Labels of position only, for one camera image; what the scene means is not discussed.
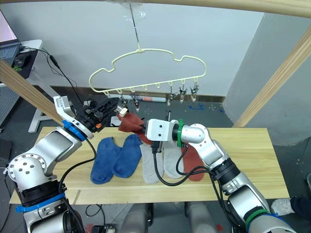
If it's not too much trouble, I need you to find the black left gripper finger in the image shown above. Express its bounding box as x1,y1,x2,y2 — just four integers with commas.
96,97,120,113
103,106,119,121

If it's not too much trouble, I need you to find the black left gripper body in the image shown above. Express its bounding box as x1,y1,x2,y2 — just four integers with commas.
76,104,108,133

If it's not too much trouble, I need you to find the red sock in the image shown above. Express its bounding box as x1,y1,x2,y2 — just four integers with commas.
117,112,153,146
181,145,205,183

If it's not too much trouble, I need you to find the cream cloud-shaped clip hanger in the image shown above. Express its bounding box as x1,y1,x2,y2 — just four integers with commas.
88,48,208,97

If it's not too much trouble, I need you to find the metal hanger hook rod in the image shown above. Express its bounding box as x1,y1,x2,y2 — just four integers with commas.
128,3,142,50

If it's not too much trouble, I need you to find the white red rolled tube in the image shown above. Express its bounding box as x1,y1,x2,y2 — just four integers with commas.
126,95,168,103

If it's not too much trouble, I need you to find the blue sock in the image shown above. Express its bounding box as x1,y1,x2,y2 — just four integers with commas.
112,134,143,179
90,137,122,184

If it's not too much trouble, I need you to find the grey sock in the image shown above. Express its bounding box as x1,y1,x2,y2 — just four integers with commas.
163,141,186,180
140,143,165,184

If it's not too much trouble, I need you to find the black mouse pad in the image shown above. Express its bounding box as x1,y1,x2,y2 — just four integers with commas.
12,50,39,80

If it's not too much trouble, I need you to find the perforated metal panel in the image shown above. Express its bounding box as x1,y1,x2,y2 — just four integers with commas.
0,84,20,127

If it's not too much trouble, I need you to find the grey rounded robot leg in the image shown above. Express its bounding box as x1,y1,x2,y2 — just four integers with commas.
121,202,154,233
186,202,217,233

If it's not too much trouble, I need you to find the black computer mouse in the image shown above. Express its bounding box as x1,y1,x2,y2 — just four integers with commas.
14,54,32,68

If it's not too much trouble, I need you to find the white desk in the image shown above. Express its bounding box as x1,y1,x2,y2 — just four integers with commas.
0,38,64,133

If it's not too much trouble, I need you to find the clear tape patch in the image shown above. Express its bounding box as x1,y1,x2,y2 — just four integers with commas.
106,0,148,21

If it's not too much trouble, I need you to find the laptop computer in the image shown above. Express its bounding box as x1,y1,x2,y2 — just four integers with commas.
0,9,22,61

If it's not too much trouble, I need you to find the white shoe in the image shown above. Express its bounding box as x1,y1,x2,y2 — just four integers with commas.
270,198,293,216

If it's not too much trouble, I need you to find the dark trouser leg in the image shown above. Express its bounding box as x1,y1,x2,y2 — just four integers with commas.
290,196,311,215

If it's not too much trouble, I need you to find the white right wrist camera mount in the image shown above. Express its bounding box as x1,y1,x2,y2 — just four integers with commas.
145,118,179,147

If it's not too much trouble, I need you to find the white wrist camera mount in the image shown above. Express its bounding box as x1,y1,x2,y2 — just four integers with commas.
52,95,95,140
145,118,179,147

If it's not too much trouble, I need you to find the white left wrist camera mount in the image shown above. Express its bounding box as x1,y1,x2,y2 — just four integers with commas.
52,95,95,140

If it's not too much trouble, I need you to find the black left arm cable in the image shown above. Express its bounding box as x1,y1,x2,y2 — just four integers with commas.
57,136,98,195

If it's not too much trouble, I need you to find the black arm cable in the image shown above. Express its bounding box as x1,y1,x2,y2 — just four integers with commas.
150,141,235,230
57,136,98,195

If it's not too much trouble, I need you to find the thin black desk cable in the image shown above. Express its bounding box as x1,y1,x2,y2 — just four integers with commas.
18,47,86,105

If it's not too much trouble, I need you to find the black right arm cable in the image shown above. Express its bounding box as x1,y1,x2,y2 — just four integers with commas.
150,141,235,230

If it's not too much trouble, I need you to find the slanted wooden frame post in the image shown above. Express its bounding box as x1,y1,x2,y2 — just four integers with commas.
0,59,66,124
232,31,311,129

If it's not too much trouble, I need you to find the black floor cable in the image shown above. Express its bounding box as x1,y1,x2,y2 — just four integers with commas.
85,203,106,225

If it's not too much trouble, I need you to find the curved wooden frame beam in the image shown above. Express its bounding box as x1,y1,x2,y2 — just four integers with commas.
105,0,311,19

